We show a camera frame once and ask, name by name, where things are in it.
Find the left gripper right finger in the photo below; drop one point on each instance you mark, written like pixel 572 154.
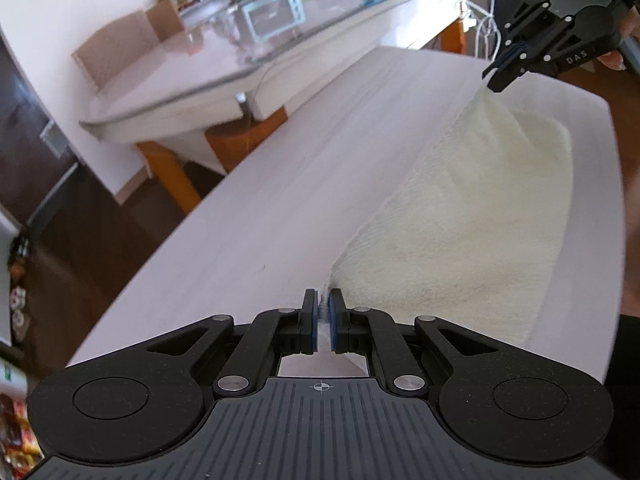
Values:
pixel 496 399

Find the brown quilted chair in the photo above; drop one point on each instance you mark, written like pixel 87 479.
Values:
pixel 114 47

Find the glass-topped white dining table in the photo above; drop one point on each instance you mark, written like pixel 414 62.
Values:
pixel 249 60

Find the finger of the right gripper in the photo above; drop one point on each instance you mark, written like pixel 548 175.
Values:
pixel 508 62
pixel 496 84

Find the cream terry towel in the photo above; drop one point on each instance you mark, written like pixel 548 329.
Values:
pixel 473 232

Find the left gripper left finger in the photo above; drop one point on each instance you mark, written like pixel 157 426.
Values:
pixel 139 402

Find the person's right hand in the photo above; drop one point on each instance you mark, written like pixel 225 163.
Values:
pixel 626 55

